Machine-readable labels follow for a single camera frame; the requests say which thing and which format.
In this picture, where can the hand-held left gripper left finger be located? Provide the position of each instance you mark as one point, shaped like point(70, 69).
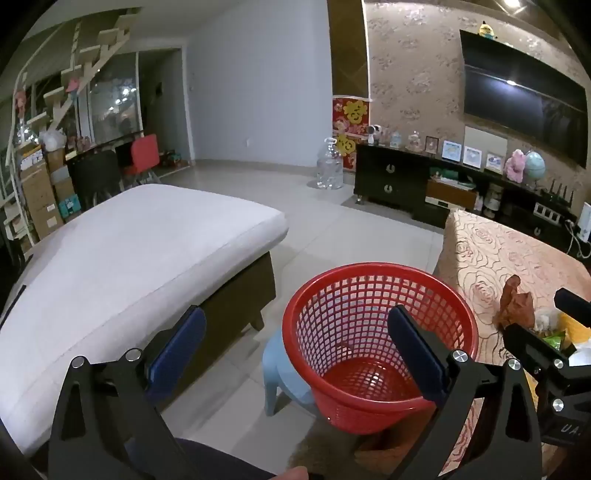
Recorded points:
point(178, 355)

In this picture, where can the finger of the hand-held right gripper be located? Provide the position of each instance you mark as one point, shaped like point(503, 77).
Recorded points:
point(531, 348)
point(575, 304)

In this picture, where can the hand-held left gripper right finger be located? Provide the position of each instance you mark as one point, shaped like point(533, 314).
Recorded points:
point(415, 355)

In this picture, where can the green snack packet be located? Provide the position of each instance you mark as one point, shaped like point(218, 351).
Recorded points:
point(554, 341)

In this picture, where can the white tissue wad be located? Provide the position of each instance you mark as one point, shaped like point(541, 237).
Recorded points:
point(547, 321)

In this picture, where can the brown paper bag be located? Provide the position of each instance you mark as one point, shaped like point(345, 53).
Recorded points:
point(515, 304)

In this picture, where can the red plastic mesh basket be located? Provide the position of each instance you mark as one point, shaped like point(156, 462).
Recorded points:
point(351, 383)

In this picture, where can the person's left hand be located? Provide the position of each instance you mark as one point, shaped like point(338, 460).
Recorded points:
point(293, 474)

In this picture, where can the white upright device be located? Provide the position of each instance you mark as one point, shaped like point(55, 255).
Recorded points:
point(585, 221)

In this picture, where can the white socket strip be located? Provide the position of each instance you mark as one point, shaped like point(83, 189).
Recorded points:
point(548, 209)

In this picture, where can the light blue plastic stool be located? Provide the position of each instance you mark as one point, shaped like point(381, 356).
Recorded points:
point(281, 369)

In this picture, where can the peach floral tablecloth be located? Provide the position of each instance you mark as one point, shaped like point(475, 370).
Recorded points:
point(475, 258)

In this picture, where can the black wifi router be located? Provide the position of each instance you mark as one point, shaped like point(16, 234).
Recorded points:
point(558, 197)

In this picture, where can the white cushioned daybed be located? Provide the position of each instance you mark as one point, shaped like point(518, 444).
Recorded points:
point(138, 240)

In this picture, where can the stacked round jars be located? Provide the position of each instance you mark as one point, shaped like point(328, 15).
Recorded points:
point(491, 198)

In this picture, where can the brown fuzzy rug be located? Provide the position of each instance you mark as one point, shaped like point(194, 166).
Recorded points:
point(323, 457)

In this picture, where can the pale green globe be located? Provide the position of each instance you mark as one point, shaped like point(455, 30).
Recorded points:
point(535, 166)

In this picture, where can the pink plush toy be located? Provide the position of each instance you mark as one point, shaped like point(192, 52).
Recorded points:
point(515, 167)

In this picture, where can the white framed picture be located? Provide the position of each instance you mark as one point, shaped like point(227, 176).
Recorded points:
point(494, 163)
point(473, 157)
point(452, 151)

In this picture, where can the black television cabinet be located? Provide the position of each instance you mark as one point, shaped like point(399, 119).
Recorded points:
point(392, 180)

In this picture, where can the green flat box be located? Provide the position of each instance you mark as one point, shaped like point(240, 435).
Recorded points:
point(450, 177)

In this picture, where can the teal patterned box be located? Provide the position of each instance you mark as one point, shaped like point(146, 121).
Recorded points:
point(70, 204)

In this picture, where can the colourful toy pile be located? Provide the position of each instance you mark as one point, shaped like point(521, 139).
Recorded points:
point(170, 158)

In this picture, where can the black chair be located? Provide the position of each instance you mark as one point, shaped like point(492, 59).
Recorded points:
point(94, 175)

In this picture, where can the red chair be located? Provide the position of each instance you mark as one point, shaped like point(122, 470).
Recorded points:
point(144, 154)

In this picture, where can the clear plastic water jug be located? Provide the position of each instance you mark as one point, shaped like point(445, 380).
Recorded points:
point(330, 168)

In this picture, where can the stack of cardboard boxes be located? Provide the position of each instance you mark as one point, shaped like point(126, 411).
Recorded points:
point(39, 194)

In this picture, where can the glass dome ornament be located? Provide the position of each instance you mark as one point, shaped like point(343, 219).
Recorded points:
point(414, 141)

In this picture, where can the small pale figurine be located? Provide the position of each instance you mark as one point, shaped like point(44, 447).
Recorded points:
point(395, 139)

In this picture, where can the white robot figurine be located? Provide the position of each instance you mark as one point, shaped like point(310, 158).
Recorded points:
point(373, 134)

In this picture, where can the white plastic bag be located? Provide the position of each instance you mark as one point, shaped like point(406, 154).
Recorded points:
point(51, 141)

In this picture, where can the glass sliding door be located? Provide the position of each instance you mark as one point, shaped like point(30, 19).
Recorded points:
point(113, 92)

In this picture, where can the yellow plush toy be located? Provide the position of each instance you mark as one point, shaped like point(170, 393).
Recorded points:
point(486, 30)

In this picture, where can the pink hanging ornament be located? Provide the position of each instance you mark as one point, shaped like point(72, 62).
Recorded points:
point(74, 85)

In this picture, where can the white staircase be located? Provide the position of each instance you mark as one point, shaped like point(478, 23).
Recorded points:
point(83, 69)

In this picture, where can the small dark picture frame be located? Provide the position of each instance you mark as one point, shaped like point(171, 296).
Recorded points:
point(431, 144)

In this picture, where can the wall-mounted black television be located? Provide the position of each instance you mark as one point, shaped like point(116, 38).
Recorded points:
point(521, 92)

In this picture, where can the red festive wall poster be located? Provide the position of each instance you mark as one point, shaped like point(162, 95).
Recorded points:
point(351, 120)

